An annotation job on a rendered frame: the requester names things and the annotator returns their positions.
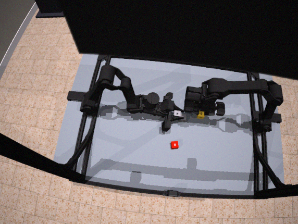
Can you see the yellow block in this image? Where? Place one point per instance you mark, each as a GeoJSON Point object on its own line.
{"type": "Point", "coordinates": [200, 115]}

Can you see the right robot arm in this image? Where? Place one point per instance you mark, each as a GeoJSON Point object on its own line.
{"type": "Point", "coordinates": [218, 88]}

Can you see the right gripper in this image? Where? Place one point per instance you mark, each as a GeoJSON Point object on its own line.
{"type": "Point", "coordinates": [191, 106]}

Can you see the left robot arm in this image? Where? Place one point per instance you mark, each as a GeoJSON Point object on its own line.
{"type": "Point", "coordinates": [135, 103]}

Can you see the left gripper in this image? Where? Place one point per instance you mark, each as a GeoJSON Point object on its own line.
{"type": "Point", "coordinates": [166, 125]}

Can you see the red block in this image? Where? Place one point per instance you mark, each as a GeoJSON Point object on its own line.
{"type": "Point", "coordinates": [174, 145]}

